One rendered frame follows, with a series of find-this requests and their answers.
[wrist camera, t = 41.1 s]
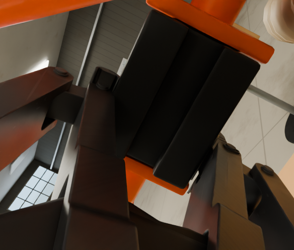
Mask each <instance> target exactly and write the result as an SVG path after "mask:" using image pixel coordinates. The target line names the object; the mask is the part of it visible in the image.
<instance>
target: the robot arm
mask: <svg viewBox="0 0 294 250"><path fill-rule="evenodd" d="M119 77H120V76H119V75H118V74H117V73H115V72H113V71H111V70H109V69H107V68H104V67H100V66H97V67H96V68H95V71H94V73H93V75H92V78H91V80H90V83H89V85H88V87H87V88H84V87H80V86H76V85H74V84H72V82H73V80H74V77H73V75H71V74H70V73H69V72H67V71H66V70H65V69H63V68H60V67H57V66H56V67H53V66H48V67H45V68H42V69H39V70H36V71H33V72H31V73H28V74H25V75H22V76H19V77H16V78H13V79H10V80H7V81H4V82H1V83H0V171H1V170H3V169H4V168H5V167H6V166H7V165H9V164H10V163H11V162H12V161H13V160H15V159H16V158H17V157H18V156H19V155H21V154H22V153H23V152H24V151H25V150H27V149H28V148H29V147H30V146H32V145H33V144H34V143H35V142H36V141H38V140H39V139H40V138H41V137H43V136H44V135H45V134H46V133H47V132H49V131H50V130H51V129H52V128H53V127H55V125H56V123H57V121H61V122H65V123H68V124H72V127H71V130H70V133H69V137H68V140H67V144H66V147H65V151H64V154H63V158H62V161H61V165H60V169H59V172H58V176H57V179H56V183H55V186H54V190H53V194H52V197H51V200H50V201H46V202H43V203H39V204H35V205H32V206H28V207H25V208H21V209H17V210H13V211H10V212H6V213H2V214H0V250H294V197H293V196H292V195H291V193H290V192H289V190H288V189H287V187H286V186H285V185H284V183H283V182H282V180H281V179H280V178H279V176H278V175H277V174H276V173H275V172H274V170H273V169H272V168H270V167H269V166H267V165H263V164H260V163H255V164H254V166H253V167H252V169H250V168H249V167H247V166H246V165H244V164H243V163H242V158H241V154H240V152H239V150H237V149H236V147H234V146H233V145H232V144H230V143H227V141H226V140H225V137H224V135H223V134H222V133H221V132H220V133H219V135H218V137H217V138H216V140H215V141H214V143H213V145H212V146H211V148H210V149H209V151H208V153H207V154H206V156H205V157H204V159H203V161H202V162H201V164H200V165H199V167H198V168H197V170H196V172H195V173H194V175H193V176H192V178H191V180H192V179H193V178H194V176H195V175H196V173H197V172H199V174H198V175H197V177H196V179H195V180H194V182H193V183H192V185H191V187H190V188H189V190H188V191H187V193H188V194H189V193H191V194H190V198H189V202H188V206H187V210H186V214H185V218H184V222H183V225H182V227H180V226H176V225H172V224H168V223H164V222H161V221H159V220H157V219H155V218H154V217H152V216H151V215H149V214H148V213H146V212H145V211H143V210H141V209H140V208H138V207H137V206H135V205H134V204H132V203H130V202H128V192H127V179H126V167H125V160H124V159H121V158H118V157H117V156H116V125H115V97H114V96H113V95H112V93H113V91H114V89H115V86H116V84H117V82H118V80H119Z"/></svg>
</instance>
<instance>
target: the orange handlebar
mask: <svg viewBox="0 0 294 250"><path fill-rule="evenodd" d="M245 2H246V0H192V1H191V3H190V4H191V5H193V6H195V7H197V8H199V9H201V10H203V11H204V12H206V13H208V14H210V15H212V16H214V17H216V18H218V19H220V20H222V21H224V22H226V23H228V24H229V25H231V26H232V25H233V23H234V22H235V20H236V18H237V16H238V15H239V13H240V11H241V9H242V8H243V6H244V4H245ZM126 179H127V192H128V202H130V203H132V204H134V200H135V199H136V197H137V195H138V193H139V192H140V190H141V188H142V186H143V184H144V183H145V181H146V179H145V178H143V177H140V176H138V175H136V174H134V173H132V172H130V171H128V170H126Z"/></svg>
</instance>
